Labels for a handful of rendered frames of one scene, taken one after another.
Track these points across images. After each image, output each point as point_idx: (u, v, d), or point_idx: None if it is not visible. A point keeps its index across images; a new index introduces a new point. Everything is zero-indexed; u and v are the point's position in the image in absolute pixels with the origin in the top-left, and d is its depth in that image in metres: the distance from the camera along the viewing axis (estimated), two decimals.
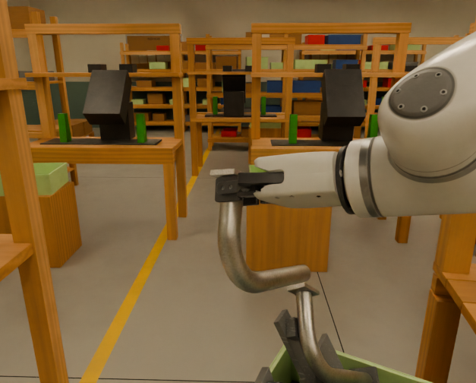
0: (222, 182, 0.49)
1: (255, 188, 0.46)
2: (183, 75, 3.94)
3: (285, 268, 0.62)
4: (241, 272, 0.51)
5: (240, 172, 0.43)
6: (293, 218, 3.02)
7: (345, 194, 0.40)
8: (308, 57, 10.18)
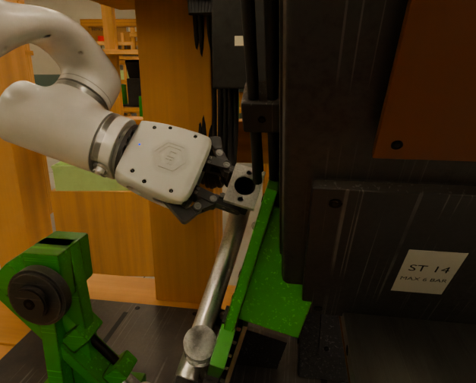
0: None
1: None
2: (32, 54, 3.50)
3: (201, 318, 0.54)
4: (225, 229, 0.60)
5: (218, 136, 0.53)
6: (107, 213, 2.57)
7: None
8: None
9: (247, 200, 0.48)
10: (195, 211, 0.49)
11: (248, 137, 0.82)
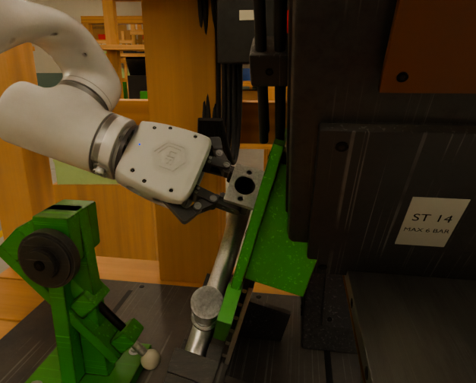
0: None
1: None
2: (33, 49, 3.51)
3: None
4: (225, 229, 0.60)
5: (218, 137, 0.53)
6: (108, 207, 2.58)
7: None
8: None
9: (247, 199, 0.48)
10: (195, 211, 0.49)
11: (251, 118, 0.83)
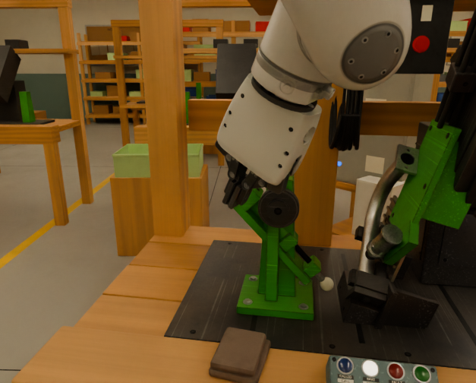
0: None
1: (234, 156, 0.48)
2: (77, 52, 3.74)
3: None
4: (372, 194, 0.83)
5: None
6: None
7: None
8: None
9: (411, 167, 0.71)
10: (270, 183, 0.48)
11: None
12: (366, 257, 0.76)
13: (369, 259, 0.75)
